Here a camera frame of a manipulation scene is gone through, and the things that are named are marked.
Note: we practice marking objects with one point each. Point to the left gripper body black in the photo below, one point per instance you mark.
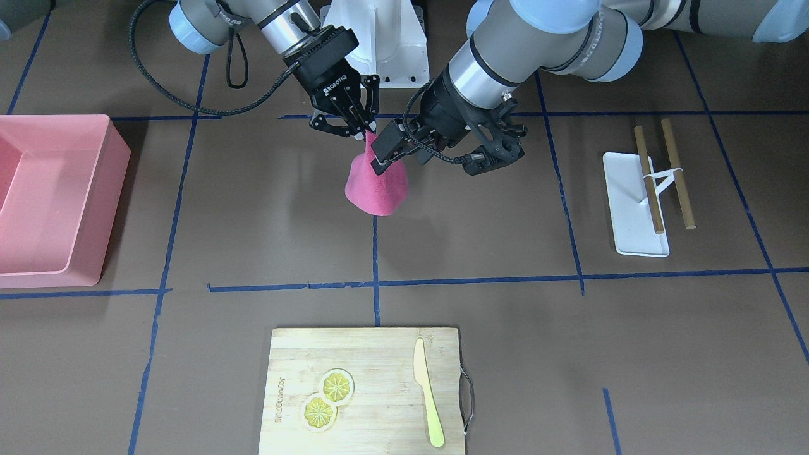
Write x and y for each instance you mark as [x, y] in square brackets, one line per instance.
[442, 109]

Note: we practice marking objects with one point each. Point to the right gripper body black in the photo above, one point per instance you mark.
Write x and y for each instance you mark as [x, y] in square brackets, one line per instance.
[327, 84]

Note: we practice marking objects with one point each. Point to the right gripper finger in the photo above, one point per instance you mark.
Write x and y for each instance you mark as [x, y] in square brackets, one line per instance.
[348, 128]
[365, 113]

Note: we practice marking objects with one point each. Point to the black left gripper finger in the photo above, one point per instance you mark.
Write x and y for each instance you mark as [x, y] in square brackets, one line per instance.
[493, 155]

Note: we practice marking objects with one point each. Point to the pink fleece cloth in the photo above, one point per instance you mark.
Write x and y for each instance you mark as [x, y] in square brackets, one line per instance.
[374, 194]

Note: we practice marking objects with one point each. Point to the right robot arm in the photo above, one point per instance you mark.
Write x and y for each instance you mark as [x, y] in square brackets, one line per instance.
[205, 26]

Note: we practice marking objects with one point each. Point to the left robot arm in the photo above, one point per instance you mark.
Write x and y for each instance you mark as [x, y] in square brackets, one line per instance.
[598, 41]

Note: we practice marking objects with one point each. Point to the white rack tray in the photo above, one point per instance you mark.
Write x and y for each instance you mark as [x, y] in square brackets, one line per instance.
[632, 224]

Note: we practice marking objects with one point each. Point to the wooden rack rod outer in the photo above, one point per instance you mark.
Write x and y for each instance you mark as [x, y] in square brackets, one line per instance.
[678, 175]

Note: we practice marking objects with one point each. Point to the yellow plastic knife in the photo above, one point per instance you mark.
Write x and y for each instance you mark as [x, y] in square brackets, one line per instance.
[422, 377]

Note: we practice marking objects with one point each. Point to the pink plastic bin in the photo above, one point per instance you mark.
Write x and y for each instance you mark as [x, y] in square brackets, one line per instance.
[62, 176]

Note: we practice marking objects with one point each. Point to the lemon slice upper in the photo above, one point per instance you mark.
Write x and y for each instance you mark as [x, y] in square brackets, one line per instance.
[337, 387]

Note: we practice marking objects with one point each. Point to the lemon slice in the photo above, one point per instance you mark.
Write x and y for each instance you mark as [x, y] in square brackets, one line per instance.
[337, 387]
[318, 414]

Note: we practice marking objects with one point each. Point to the bamboo cutting board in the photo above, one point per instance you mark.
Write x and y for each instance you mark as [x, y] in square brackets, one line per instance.
[386, 413]

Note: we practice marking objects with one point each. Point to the lemon slice lower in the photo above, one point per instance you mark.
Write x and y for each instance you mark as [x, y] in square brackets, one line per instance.
[318, 414]

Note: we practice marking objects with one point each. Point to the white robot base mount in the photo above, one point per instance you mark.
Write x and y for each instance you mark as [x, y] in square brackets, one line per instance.
[391, 40]

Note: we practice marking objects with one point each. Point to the white rack bracket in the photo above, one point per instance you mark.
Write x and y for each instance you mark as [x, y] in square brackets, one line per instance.
[658, 182]

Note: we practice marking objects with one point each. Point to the metal cutting board handle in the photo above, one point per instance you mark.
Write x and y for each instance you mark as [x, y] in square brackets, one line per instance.
[468, 407]

